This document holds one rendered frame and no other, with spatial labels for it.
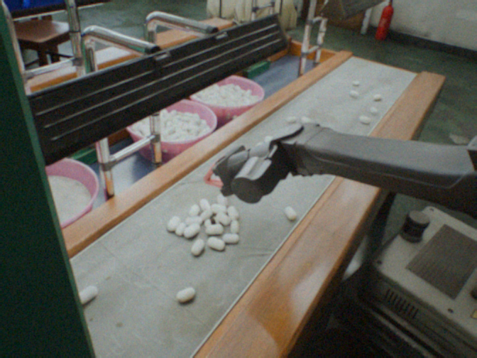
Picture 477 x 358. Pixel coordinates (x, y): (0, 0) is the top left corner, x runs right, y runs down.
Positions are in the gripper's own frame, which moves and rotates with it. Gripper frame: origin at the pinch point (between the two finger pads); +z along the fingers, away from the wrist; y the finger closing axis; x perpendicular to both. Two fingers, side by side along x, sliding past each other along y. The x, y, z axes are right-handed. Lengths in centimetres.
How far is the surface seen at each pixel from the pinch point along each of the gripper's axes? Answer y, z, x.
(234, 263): 9.9, -5.4, 14.8
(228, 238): 6.3, -3.6, 11.2
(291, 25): -326, 127, -41
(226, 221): 2.4, -1.3, 9.2
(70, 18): -3.7, 16.1, -45.0
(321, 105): -69, 4, 6
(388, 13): -464, 74, -1
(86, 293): 31.2, 5.6, 3.3
